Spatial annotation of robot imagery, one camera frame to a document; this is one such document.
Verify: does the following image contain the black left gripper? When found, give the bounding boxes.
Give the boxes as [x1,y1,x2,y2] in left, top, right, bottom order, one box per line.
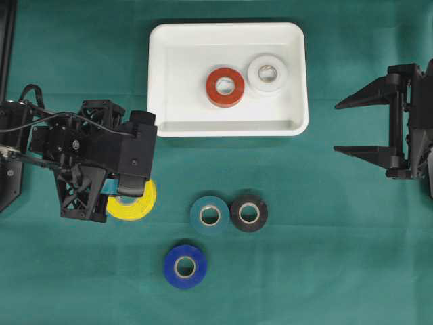
[26,100,125,223]

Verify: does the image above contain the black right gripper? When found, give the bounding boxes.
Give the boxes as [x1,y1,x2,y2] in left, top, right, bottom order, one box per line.
[334,61,432,179]

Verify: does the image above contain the yellow tape roll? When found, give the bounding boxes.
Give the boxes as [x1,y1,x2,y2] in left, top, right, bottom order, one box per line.
[106,180,157,221]

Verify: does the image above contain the red tape roll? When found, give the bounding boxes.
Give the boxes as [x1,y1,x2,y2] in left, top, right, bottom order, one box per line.
[206,67,245,108]

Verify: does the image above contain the white tape roll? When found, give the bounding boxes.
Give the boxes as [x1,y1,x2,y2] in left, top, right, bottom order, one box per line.
[247,54,288,95]

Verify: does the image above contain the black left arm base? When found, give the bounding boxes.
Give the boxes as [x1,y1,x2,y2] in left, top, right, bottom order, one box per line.
[1,1,23,212]

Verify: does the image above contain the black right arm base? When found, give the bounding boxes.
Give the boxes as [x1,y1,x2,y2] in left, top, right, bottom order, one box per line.
[419,163,432,200]

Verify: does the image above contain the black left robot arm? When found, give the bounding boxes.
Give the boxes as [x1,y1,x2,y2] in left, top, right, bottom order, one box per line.
[1,100,125,223]

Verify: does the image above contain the green tape roll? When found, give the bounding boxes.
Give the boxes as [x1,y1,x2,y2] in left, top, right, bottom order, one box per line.
[190,196,229,236]

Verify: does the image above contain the blue tape roll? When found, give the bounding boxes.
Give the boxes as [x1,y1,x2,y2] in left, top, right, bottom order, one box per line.
[164,244,208,290]

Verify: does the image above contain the black tape roll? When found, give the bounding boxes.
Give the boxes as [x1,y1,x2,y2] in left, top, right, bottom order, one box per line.
[230,194,268,232]

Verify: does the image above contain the white plastic tray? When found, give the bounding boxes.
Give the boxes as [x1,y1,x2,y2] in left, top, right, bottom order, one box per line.
[147,22,309,137]

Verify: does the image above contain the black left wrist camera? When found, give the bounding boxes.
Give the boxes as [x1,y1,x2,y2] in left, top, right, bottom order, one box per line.
[114,110,157,198]

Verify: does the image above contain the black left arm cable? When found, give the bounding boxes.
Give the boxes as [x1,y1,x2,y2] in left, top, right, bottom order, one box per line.
[0,83,139,139]

